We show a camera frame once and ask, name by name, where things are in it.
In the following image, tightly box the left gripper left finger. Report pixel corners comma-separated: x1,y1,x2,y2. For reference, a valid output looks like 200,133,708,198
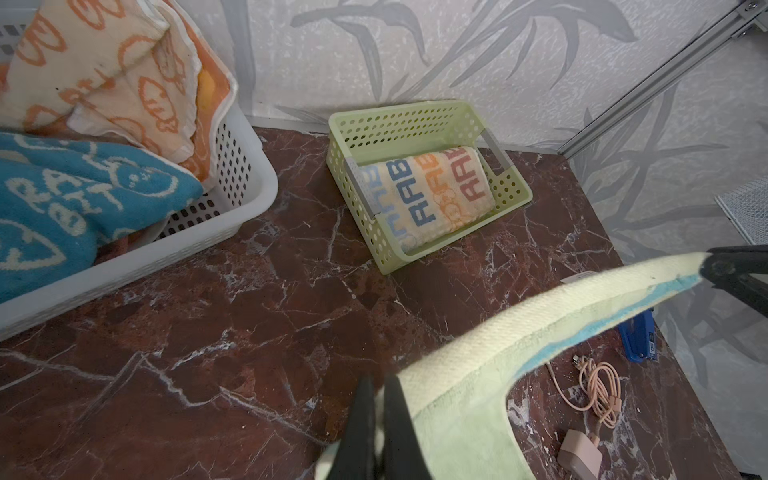
328,376,376,480

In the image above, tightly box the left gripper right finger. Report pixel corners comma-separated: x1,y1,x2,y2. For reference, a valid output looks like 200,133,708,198
382,375,432,480

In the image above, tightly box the orange patterned towel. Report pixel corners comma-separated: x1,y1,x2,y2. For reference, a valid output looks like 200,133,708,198
1,1,238,190

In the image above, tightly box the cream rabbit lettered towel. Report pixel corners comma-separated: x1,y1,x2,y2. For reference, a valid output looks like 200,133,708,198
360,146,495,254

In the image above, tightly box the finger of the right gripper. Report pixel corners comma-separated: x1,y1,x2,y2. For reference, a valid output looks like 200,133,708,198
700,245,767,288
714,281,768,317

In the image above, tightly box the green plastic basket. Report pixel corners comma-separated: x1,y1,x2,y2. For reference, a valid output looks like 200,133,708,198
327,100,533,274

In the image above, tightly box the yellow and teal towel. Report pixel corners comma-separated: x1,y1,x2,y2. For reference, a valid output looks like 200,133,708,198
314,251,709,480

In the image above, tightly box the teal patterned towel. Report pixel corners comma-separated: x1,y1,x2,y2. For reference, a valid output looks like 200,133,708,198
1,132,204,301

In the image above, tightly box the white plastic laundry basket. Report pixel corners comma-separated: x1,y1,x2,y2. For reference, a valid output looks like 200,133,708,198
1,1,278,338

